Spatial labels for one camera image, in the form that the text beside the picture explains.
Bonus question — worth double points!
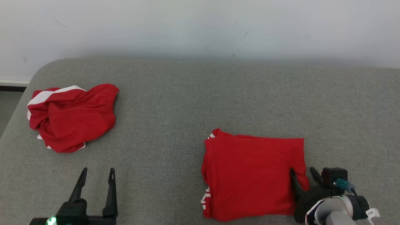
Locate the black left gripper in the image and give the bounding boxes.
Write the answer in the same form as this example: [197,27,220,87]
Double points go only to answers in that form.
[30,167,118,225]

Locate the thin black cable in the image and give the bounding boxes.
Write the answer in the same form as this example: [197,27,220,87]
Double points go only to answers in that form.
[349,187,368,218]

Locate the white wall baseboard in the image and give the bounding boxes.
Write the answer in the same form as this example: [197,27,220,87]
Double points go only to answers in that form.
[0,79,31,87]

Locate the red shorts with white stripe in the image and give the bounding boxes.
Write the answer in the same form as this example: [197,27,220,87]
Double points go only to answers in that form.
[27,83,120,153]

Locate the teal cable connector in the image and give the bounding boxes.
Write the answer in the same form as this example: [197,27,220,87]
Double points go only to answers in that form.
[332,178,356,192]

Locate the red basketball jersey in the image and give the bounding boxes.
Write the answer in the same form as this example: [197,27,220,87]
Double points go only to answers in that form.
[200,128,310,222]

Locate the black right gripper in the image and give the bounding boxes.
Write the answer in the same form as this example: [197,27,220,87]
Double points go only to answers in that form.
[289,167,343,223]

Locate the white paper label tag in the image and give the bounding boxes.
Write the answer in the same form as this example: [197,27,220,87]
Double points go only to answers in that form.
[365,207,381,220]

